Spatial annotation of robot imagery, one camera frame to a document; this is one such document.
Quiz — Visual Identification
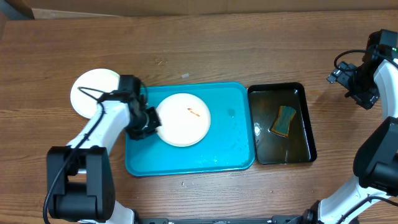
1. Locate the cream plate with stain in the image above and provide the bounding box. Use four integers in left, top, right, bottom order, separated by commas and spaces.
70, 68, 120, 119

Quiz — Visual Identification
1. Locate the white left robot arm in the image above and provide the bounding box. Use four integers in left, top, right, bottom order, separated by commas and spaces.
43, 100, 160, 223

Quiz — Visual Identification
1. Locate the green and yellow sponge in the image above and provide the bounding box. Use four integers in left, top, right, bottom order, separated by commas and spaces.
270, 105, 296, 138

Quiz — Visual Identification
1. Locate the teal plastic tray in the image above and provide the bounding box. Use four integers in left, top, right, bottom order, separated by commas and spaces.
125, 82, 255, 177

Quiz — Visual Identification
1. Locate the white plate with stain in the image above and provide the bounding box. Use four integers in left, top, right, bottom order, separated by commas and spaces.
156, 93, 211, 147

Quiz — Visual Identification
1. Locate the black water tray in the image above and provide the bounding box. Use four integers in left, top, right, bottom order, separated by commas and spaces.
248, 82, 317, 165

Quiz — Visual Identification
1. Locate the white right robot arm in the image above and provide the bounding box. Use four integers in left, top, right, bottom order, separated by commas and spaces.
290, 59, 397, 223

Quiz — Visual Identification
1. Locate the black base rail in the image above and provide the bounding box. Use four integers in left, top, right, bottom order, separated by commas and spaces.
133, 215, 304, 224

